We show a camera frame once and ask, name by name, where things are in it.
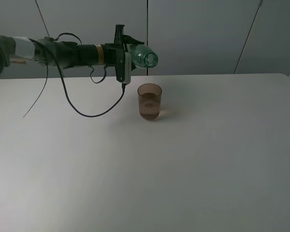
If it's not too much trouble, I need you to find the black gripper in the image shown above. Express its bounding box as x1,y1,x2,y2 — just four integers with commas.
104,24,145,73

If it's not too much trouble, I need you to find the green transparent plastic bottle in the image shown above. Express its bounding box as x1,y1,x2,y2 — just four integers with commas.
129,44,159,69

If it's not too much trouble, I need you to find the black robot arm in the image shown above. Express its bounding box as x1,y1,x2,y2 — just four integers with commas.
0,25,144,82

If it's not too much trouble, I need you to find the pink translucent cup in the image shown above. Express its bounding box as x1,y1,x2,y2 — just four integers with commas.
137,83,162,121

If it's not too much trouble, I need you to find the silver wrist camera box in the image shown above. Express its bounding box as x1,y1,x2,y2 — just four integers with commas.
115,52,132,85

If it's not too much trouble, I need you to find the black camera cable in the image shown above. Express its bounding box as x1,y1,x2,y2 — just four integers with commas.
31,40,126,118

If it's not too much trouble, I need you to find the thin black loose cable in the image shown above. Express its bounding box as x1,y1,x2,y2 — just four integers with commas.
23,32,84,118

